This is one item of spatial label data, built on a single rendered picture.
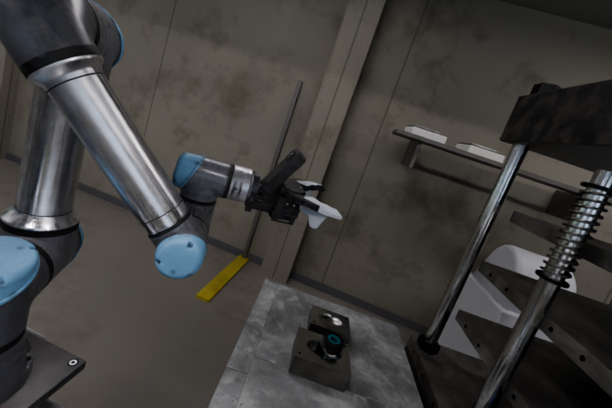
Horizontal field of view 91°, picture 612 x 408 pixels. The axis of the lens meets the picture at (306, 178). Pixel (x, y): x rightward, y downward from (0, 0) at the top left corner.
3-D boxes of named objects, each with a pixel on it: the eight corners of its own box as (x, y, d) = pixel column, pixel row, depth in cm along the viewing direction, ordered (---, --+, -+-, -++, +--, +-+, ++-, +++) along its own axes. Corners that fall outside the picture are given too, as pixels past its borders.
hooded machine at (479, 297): (427, 344, 286) (482, 227, 264) (484, 369, 279) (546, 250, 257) (447, 404, 221) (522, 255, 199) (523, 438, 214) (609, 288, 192)
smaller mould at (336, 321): (306, 335, 122) (311, 322, 121) (308, 315, 135) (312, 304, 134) (345, 350, 121) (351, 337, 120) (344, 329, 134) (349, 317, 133)
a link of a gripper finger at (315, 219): (333, 236, 66) (298, 216, 69) (344, 213, 64) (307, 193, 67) (329, 240, 63) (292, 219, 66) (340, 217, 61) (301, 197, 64)
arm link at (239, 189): (235, 159, 67) (234, 173, 59) (255, 165, 68) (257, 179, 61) (226, 189, 69) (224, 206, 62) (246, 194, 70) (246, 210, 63)
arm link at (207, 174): (174, 183, 65) (183, 146, 64) (224, 195, 69) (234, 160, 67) (167, 194, 58) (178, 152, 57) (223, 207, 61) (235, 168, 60)
